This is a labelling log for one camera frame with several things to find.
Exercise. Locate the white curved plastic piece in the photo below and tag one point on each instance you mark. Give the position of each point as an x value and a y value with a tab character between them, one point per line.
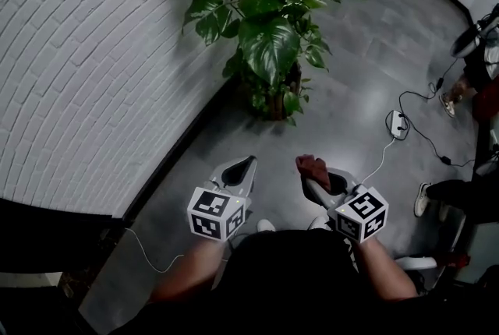
417	262

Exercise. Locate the green potted plant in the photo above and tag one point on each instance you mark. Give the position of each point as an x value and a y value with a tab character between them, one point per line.
269	41

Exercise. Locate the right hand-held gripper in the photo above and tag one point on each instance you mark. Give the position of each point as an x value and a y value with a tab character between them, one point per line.
362	212

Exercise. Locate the person's white right shoe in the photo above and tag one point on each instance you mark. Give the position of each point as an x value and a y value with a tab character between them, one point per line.
319	223

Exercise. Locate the red fire extinguisher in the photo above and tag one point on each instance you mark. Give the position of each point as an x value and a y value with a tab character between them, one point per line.
460	260

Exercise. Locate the person's right forearm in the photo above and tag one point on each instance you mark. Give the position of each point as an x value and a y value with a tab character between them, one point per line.
386	271

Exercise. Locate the person's black clothing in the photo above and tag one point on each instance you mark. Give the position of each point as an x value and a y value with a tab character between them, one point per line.
288	279

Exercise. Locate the person's left forearm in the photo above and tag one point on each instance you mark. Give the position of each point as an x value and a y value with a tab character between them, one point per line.
187	271

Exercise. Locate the brown cloth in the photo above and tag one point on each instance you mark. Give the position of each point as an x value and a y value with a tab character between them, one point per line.
312	170

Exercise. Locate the person's white left shoe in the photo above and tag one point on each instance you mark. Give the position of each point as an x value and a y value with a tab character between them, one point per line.
266	225

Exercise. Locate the person's white shoe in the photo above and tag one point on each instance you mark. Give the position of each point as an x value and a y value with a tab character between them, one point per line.
266	225
319	223

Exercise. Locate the white power strip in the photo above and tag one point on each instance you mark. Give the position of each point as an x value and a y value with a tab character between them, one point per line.
395	125

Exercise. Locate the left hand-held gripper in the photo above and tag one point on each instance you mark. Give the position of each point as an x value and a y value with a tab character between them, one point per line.
214	212

